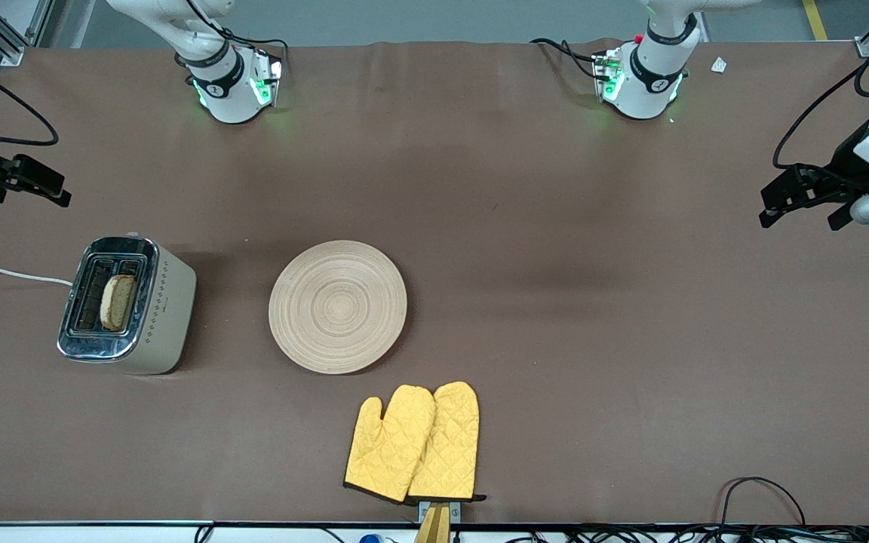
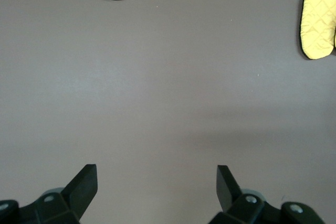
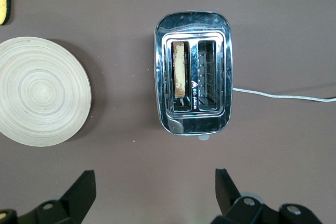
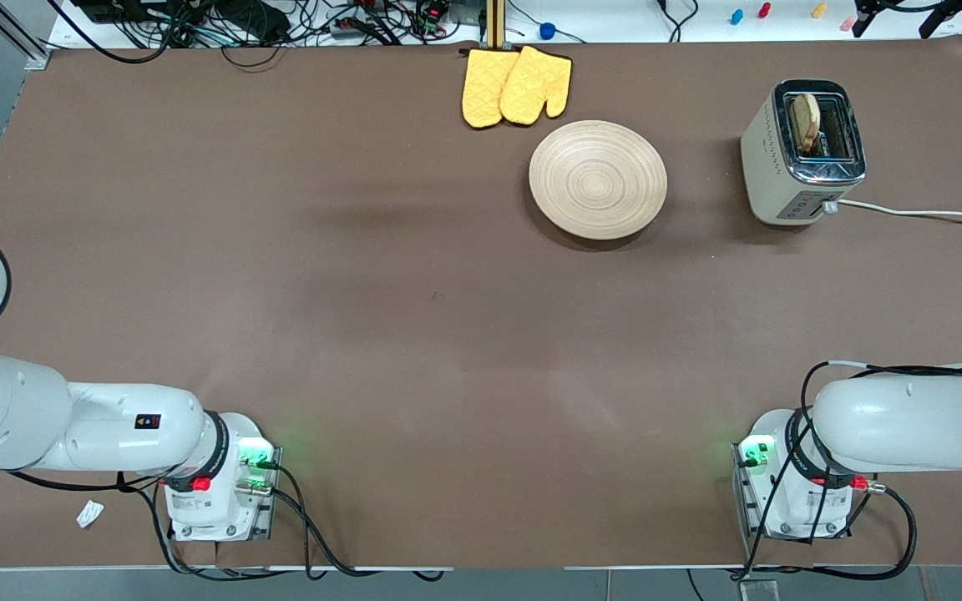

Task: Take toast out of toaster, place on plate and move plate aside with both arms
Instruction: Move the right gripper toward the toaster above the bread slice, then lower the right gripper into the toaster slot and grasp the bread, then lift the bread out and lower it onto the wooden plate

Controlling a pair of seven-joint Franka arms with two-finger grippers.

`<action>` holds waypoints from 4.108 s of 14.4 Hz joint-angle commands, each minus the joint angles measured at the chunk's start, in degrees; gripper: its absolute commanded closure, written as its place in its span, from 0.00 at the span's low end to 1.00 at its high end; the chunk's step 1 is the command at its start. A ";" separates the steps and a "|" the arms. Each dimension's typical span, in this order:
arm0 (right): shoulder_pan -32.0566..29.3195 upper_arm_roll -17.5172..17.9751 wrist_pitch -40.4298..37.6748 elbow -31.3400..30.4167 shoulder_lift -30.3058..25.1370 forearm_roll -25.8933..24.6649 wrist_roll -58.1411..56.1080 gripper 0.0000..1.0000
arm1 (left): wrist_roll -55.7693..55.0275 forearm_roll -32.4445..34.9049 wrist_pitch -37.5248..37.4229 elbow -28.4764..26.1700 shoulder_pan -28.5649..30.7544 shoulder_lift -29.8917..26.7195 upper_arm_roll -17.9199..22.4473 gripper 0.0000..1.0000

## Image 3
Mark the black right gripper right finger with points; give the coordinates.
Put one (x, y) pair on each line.
(236, 208)

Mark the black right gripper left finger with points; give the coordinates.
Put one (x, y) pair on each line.
(71, 203)

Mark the round pale wooden plate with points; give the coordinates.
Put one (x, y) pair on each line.
(42, 93)

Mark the slice of brown-crust toast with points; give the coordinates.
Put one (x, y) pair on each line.
(179, 69)

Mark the chrome and cream two-slot toaster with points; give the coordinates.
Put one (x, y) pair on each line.
(194, 22)

